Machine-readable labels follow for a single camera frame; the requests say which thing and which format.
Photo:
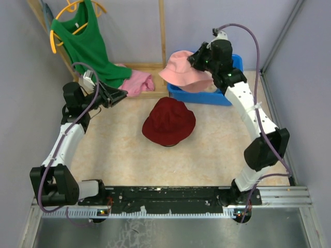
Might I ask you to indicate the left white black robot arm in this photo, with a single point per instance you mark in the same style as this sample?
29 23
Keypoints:
53 183

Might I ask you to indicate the green tank top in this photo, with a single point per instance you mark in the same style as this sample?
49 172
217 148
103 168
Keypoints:
83 43

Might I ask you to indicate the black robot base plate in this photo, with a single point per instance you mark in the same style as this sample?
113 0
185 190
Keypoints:
178 201

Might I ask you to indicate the yellow clothes hanger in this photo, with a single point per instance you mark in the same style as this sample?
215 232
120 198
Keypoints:
55 40

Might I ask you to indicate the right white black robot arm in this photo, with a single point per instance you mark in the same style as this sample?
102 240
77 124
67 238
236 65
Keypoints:
268 142

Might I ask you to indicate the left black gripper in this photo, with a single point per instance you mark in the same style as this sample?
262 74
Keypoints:
107 94

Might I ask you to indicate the teal clothes hanger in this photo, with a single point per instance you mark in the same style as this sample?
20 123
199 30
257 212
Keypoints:
48 16

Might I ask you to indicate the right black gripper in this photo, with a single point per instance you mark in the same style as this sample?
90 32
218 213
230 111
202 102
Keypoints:
194 59

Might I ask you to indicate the blue plastic bin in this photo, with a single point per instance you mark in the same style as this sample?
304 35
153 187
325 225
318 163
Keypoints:
209 98

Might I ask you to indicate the dark red bucket hat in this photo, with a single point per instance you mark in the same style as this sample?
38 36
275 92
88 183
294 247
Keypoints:
169 122

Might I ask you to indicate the pink crumpled garment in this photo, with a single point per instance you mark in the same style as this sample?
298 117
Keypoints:
137 83

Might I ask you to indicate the wooden clothes rack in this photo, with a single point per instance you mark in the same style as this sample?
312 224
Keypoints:
152 68

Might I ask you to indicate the beige bucket hat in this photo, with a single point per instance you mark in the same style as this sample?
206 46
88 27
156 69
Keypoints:
212 89

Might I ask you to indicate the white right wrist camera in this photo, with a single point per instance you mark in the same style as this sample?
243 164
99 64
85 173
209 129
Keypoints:
219 35

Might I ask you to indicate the pink bucket hat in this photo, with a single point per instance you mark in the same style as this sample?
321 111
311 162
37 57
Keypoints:
180 73

